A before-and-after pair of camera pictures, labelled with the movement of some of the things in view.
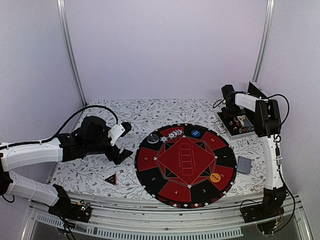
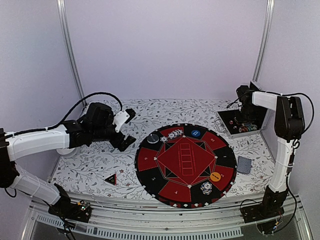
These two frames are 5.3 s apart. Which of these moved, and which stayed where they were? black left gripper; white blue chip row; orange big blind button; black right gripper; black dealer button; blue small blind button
Moved: black right gripper; black left gripper
Stayed: orange big blind button; blue small blind button; white blue chip row; black dealer button
